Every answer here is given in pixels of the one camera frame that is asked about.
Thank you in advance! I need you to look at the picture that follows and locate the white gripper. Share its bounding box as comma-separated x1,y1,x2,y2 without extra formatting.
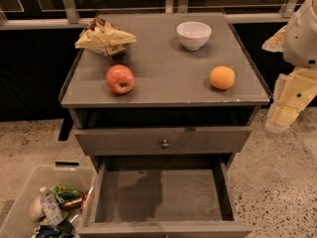
262,0,317,133

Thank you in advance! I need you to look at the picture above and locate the orange fruit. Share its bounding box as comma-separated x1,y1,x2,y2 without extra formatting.
209,65,235,90

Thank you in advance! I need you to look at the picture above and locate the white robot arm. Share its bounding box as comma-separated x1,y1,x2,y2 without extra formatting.
262,0,317,133

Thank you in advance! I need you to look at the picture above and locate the closed grey upper drawer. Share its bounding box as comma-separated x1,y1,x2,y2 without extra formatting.
74,126,252,156

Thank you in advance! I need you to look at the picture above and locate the grey drawer cabinet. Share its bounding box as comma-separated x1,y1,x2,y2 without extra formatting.
58,12,273,238

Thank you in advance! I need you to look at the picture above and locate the round metal drawer knob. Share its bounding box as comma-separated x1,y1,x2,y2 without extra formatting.
161,140,170,149

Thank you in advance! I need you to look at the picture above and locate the open grey middle drawer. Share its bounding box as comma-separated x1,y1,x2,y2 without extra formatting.
78,156,252,238

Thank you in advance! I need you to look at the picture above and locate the white bowl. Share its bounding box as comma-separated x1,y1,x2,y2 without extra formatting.
176,22,212,51

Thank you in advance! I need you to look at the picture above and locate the red apple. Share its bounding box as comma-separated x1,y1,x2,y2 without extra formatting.
106,64,135,94

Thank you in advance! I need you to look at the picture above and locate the yellow chip bag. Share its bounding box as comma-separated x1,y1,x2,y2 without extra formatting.
74,17,137,58

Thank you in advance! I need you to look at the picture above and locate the brown can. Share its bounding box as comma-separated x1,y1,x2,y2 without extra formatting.
60,197,83,210

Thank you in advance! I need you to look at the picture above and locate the green snack packet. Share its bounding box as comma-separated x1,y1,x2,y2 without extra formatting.
50,183,83,204

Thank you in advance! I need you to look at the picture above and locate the plastic water bottle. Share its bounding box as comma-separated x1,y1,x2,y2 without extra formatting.
40,186,63,226

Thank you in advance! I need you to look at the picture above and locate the clear plastic bin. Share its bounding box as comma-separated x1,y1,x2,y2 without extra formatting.
0,167,95,238

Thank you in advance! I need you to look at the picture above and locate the dark blue snack packet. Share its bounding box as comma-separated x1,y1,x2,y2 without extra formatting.
30,220,74,238

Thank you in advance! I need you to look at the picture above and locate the white round object in bin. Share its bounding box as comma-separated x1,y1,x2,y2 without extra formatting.
29,194,45,221

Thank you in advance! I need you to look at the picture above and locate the metal railing frame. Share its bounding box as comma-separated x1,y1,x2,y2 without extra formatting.
0,0,304,31

